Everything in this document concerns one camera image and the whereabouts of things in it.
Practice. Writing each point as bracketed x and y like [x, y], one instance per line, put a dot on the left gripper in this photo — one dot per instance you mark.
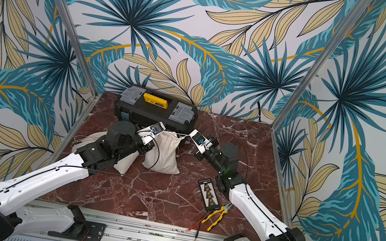
[146, 146]

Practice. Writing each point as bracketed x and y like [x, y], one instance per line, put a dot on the cream cloth bag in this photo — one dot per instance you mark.
[97, 154]
[162, 158]

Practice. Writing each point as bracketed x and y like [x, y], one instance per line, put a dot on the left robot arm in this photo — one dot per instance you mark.
[123, 139]

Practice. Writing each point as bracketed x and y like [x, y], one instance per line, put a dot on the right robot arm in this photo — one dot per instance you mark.
[239, 193]

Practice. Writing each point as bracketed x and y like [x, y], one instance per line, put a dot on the black plastic toolbox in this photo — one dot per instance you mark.
[144, 107]

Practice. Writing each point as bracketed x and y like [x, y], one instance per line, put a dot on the black bit set card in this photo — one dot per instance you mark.
[208, 194]

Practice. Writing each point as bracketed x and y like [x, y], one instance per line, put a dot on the yellow black pliers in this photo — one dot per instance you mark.
[219, 214]

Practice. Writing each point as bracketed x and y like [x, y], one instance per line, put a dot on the black probe stick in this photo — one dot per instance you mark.
[197, 231]

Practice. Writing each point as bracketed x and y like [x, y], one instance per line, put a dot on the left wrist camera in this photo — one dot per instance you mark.
[149, 133]

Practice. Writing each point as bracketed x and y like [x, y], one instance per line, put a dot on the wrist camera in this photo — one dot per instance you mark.
[198, 138]
[149, 133]

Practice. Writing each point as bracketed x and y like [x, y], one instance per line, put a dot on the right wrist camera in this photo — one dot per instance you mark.
[198, 138]

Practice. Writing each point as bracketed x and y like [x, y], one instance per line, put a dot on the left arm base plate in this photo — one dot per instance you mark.
[82, 231]

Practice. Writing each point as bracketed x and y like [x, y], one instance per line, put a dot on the left aluminium frame post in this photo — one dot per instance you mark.
[70, 28]

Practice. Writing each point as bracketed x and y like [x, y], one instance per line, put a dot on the aluminium frame post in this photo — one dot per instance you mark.
[334, 41]
[70, 28]

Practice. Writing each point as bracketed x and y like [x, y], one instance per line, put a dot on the right aluminium frame post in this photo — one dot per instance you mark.
[334, 41]

